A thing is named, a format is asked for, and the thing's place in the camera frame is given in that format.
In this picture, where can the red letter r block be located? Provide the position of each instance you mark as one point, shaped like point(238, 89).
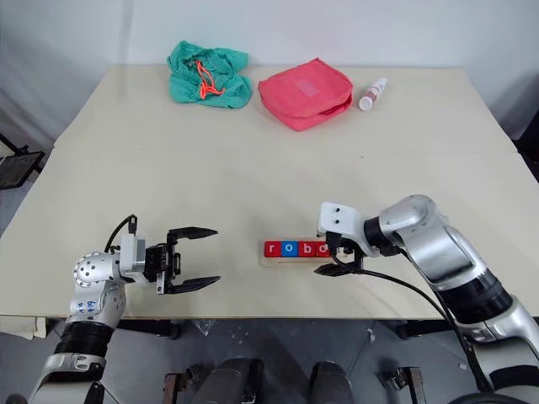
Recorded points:
point(271, 249)

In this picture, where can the blue tile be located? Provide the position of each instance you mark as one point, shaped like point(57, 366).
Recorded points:
point(289, 249)

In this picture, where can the red letter b block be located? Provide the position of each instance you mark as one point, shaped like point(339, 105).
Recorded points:
point(306, 249)

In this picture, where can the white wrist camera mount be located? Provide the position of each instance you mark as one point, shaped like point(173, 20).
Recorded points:
point(337, 216)
point(132, 252)

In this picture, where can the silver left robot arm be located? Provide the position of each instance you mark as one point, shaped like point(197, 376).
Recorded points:
point(94, 290)

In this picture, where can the small white pink bottle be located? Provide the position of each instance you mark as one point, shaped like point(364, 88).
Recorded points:
point(372, 94)

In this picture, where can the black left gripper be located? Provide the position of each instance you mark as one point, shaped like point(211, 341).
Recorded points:
point(162, 263)

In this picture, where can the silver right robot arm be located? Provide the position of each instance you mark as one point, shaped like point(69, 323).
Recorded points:
point(442, 252)

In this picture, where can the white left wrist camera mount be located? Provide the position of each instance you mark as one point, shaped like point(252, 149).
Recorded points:
point(132, 252)

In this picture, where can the rusty metal bracket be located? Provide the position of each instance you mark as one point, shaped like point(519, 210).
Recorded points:
point(416, 385)
point(169, 389)

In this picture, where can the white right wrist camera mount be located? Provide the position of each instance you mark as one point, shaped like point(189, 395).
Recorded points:
point(337, 216)

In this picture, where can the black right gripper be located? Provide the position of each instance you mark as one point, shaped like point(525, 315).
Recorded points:
point(339, 245)

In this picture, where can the black metal stand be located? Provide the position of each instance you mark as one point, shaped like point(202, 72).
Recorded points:
point(17, 166)

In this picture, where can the wooden block holder strip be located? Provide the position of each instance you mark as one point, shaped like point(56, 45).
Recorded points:
point(290, 262)

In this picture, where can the red letter tile o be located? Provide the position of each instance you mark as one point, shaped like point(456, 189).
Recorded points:
point(322, 249)

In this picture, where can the pink fabric zip pouch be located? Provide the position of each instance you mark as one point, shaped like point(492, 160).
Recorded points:
point(303, 94)

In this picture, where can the dark rounded shape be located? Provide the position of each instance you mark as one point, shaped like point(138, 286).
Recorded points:
point(229, 381)
point(330, 383)

